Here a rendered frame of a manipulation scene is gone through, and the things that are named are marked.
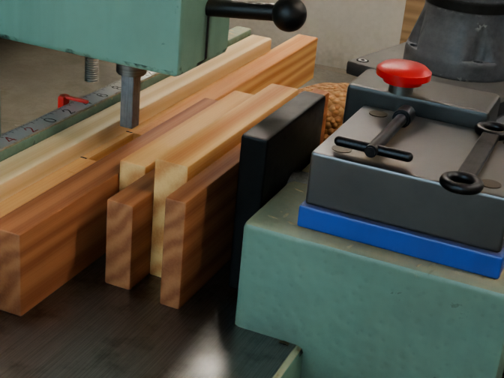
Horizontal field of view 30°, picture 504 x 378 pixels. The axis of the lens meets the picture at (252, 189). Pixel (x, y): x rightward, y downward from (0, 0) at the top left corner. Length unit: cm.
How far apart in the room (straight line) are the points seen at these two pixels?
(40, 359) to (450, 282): 20
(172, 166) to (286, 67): 35
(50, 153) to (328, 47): 361
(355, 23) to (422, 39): 281
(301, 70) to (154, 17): 35
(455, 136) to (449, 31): 77
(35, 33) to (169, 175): 14
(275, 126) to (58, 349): 16
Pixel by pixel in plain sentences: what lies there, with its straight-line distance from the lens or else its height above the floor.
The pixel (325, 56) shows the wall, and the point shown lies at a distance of 415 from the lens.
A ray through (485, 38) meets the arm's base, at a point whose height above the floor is 87.
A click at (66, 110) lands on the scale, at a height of 96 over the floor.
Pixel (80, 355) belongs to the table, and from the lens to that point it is 46.
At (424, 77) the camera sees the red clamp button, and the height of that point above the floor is 102.
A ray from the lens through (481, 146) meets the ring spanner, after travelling 48.
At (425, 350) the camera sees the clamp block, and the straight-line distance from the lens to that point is 46.
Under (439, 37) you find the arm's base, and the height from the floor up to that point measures 87.
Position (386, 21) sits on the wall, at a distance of 404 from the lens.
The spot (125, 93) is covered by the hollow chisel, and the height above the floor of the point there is 97.
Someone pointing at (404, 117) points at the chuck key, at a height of 101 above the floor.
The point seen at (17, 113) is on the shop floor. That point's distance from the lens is 339.
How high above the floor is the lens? 116
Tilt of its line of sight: 24 degrees down
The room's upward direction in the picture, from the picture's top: 6 degrees clockwise
